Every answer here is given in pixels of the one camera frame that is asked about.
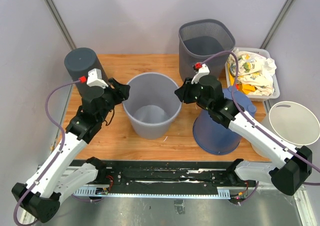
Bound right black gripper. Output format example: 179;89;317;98
174;76;212;111

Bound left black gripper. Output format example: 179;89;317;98
97;77;131;123

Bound light grey round bin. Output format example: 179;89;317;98
122;72;182;140

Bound dark grey cylindrical bin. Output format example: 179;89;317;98
64;47;108;99

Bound grey mesh square bin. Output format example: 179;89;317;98
178;19;236;81

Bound blue plastic bucket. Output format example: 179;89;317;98
192;86;257;155

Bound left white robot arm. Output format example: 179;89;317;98
11;76;130;226

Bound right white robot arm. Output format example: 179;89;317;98
174;75;313;196

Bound patterned crumpled cloths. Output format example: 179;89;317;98
227;48;277;97

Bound white round bin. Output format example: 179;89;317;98
260;101;320;150

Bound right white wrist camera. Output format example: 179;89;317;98
191;62;210;84

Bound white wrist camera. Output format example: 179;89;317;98
191;62;210;84
78;68;109;89

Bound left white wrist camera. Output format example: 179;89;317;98
78;68;109;89

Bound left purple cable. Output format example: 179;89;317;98
13;79;82;226

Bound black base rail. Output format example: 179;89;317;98
69;159;258;194

